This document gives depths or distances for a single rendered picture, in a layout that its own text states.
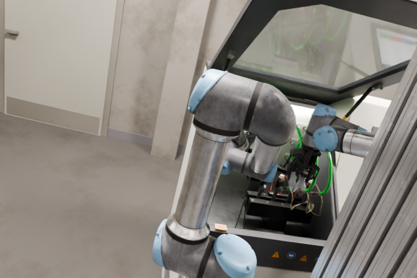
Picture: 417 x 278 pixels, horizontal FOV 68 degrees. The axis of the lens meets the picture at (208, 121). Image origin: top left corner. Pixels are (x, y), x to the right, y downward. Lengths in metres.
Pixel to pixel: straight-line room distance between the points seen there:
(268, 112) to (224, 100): 0.10
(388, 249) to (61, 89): 3.87
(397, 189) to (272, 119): 0.27
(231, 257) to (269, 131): 0.33
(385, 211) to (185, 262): 0.49
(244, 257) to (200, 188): 0.21
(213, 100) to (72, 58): 3.36
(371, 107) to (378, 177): 1.20
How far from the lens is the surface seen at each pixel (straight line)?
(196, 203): 0.77
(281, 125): 0.69
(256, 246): 1.47
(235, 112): 0.67
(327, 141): 0.97
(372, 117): 1.75
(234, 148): 1.06
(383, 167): 0.56
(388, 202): 0.54
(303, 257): 1.59
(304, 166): 1.17
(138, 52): 3.73
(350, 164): 1.74
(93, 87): 3.94
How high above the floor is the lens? 1.81
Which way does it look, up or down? 20 degrees down
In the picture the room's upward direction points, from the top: 14 degrees clockwise
